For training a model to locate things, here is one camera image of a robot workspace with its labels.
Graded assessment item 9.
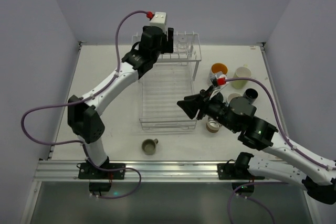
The brown and cream cup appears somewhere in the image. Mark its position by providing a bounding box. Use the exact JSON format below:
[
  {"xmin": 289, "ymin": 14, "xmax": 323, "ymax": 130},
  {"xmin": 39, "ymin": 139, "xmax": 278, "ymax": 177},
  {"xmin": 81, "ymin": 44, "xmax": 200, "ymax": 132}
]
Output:
[{"xmin": 206, "ymin": 117, "xmax": 222, "ymax": 133}]

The dark grey mug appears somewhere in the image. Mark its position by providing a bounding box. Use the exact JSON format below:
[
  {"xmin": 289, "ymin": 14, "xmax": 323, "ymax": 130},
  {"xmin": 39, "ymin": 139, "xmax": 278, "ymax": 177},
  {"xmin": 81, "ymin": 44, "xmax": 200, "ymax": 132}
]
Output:
[{"xmin": 200, "ymin": 89, "xmax": 227, "ymax": 103}]

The white wire dish rack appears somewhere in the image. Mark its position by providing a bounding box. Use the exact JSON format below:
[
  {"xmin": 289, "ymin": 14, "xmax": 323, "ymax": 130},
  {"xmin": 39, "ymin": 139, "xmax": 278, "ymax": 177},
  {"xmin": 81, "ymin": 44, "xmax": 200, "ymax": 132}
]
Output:
[{"xmin": 139, "ymin": 32, "xmax": 202, "ymax": 131}]

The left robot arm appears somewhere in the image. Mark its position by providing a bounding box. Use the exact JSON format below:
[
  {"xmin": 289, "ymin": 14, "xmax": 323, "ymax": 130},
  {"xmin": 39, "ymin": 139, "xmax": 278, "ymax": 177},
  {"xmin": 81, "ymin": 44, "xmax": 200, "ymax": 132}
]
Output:
[{"xmin": 67, "ymin": 26, "xmax": 174, "ymax": 167}]

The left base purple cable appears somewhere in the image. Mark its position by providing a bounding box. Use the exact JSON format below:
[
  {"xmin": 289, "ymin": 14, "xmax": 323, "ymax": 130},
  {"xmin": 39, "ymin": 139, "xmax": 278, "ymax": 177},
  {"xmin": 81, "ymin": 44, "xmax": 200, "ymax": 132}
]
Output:
[{"xmin": 78, "ymin": 166, "xmax": 142, "ymax": 199}]

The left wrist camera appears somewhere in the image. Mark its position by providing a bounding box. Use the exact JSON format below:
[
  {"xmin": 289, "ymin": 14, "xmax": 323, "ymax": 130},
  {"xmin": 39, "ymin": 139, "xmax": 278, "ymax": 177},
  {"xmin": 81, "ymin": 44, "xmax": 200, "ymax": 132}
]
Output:
[{"xmin": 150, "ymin": 12, "xmax": 167, "ymax": 33}]

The dark blue glazed cup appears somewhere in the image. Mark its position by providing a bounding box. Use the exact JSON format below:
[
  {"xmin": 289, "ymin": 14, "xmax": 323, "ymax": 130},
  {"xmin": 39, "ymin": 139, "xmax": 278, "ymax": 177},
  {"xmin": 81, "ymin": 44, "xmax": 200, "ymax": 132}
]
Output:
[{"xmin": 243, "ymin": 88, "xmax": 258, "ymax": 104}]

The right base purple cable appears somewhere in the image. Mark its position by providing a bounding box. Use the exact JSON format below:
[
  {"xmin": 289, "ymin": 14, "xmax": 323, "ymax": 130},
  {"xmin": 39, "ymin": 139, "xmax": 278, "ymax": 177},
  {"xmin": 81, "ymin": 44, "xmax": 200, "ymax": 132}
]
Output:
[{"xmin": 227, "ymin": 182, "xmax": 275, "ymax": 224}]

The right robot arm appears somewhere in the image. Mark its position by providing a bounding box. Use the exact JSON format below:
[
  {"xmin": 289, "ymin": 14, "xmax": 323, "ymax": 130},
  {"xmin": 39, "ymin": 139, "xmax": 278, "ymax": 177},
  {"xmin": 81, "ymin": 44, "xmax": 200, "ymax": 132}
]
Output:
[{"xmin": 177, "ymin": 90, "xmax": 335, "ymax": 205}]

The floral white mug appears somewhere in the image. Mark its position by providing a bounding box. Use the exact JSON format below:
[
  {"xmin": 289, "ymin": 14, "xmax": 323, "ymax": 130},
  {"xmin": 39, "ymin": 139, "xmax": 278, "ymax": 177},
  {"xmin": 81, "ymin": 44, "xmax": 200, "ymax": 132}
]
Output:
[{"xmin": 207, "ymin": 62, "xmax": 228, "ymax": 86}]

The olive green cup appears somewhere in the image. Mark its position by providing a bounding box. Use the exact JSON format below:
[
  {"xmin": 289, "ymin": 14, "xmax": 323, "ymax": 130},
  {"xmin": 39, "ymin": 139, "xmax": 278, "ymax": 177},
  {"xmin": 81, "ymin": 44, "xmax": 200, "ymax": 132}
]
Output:
[{"xmin": 141, "ymin": 138, "xmax": 159, "ymax": 155}]

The light blue mug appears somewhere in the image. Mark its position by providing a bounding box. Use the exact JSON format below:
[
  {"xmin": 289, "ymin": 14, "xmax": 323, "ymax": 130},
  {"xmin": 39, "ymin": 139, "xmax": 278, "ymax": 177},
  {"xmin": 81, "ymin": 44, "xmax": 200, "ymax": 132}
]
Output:
[{"xmin": 227, "ymin": 93, "xmax": 242, "ymax": 103}]

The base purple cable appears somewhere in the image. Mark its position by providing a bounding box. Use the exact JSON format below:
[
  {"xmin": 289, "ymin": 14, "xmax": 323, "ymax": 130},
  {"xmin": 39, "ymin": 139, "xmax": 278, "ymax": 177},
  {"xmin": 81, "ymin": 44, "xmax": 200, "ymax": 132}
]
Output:
[
  {"xmin": 227, "ymin": 182, "xmax": 275, "ymax": 224},
  {"xmin": 78, "ymin": 166, "xmax": 142, "ymax": 199}
]

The clear glass cup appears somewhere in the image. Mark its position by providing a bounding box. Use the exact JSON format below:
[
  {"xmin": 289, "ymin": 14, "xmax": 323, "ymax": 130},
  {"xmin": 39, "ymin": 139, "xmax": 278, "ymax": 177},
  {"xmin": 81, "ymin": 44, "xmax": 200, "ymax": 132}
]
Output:
[{"xmin": 176, "ymin": 34, "xmax": 189, "ymax": 54}]

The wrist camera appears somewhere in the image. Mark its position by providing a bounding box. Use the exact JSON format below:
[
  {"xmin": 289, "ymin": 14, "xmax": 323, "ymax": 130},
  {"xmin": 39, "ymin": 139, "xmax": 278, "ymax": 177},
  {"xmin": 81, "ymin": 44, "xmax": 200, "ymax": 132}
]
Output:
[
  {"xmin": 150, "ymin": 12, "xmax": 167, "ymax": 33},
  {"xmin": 211, "ymin": 73, "xmax": 226, "ymax": 91}
]

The light green mug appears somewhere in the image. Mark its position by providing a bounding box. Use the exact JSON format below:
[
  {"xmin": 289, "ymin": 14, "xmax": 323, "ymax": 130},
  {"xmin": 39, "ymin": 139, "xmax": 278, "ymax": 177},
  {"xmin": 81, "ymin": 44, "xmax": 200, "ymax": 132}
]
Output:
[{"xmin": 231, "ymin": 66, "xmax": 252, "ymax": 89}]

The aluminium mounting rail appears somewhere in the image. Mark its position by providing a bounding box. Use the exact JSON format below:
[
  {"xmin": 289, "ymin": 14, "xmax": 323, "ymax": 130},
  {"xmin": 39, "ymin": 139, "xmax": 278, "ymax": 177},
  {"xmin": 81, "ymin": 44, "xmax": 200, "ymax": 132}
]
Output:
[{"xmin": 34, "ymin": 161, "xmax": 272, "ymax": 183}]

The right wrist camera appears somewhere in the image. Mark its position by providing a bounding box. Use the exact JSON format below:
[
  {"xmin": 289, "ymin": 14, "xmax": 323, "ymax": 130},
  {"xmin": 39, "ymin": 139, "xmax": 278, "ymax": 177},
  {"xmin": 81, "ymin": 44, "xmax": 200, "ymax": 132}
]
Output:
[{"xmin": 211, "ymin": 73, "xmax": 226, "ymax": 91}]

